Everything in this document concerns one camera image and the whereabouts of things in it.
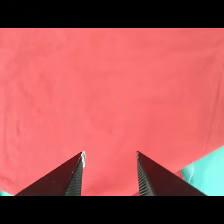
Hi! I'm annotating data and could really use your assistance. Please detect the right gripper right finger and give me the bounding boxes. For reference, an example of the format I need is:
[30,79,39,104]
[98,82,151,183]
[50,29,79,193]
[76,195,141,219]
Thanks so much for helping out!
[136,150,207,197]

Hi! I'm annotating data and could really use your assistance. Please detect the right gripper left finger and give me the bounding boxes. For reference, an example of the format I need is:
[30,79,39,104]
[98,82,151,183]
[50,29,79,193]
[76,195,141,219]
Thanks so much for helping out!
[15,151,86,197]

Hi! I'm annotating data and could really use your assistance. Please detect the red T-shirt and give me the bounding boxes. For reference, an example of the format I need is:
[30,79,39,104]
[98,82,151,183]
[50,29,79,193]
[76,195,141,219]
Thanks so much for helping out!
[0,28,224,197]

